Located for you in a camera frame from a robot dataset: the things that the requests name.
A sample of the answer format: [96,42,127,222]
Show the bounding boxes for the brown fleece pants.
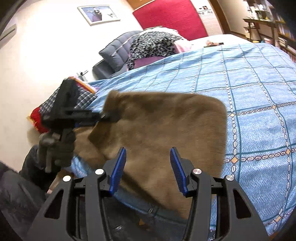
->
[74,90,227,219]

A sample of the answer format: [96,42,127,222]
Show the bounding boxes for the gloved left hand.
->
[37,129,76,173]

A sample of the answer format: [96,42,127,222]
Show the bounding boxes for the plaid cloth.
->
[39,77,96,117]

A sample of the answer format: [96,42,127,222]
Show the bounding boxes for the grey puffer jacket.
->
[92,31,141,80]

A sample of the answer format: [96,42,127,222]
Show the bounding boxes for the leopard print blanket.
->
[126,31,185,70]

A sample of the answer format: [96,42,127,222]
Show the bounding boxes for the pink pillow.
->
[135,27,192,69]

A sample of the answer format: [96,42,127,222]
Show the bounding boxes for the blue patterned bedspread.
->
[89,44,295,240]

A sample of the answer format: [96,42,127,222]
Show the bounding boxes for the red headboard panel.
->
[133,0,208,41]

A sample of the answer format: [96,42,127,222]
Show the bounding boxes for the wooden bookshelf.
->
[275,8,295,63]

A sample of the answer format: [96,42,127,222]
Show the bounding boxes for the wooden side shelf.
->
[243,1,278,46]

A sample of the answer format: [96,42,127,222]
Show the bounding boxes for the framed wall picture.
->
[77,5,120,26]

